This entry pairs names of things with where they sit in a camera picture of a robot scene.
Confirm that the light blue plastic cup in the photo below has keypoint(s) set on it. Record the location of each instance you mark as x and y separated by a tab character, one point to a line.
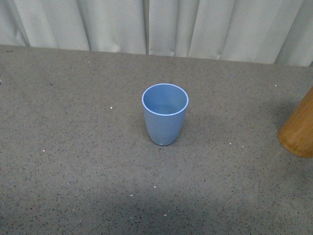
164	107

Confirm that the bamboo chopstick holder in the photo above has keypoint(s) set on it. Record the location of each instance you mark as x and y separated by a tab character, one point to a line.
296	134

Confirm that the white pleated curtain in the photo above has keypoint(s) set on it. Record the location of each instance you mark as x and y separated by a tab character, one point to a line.
261	31

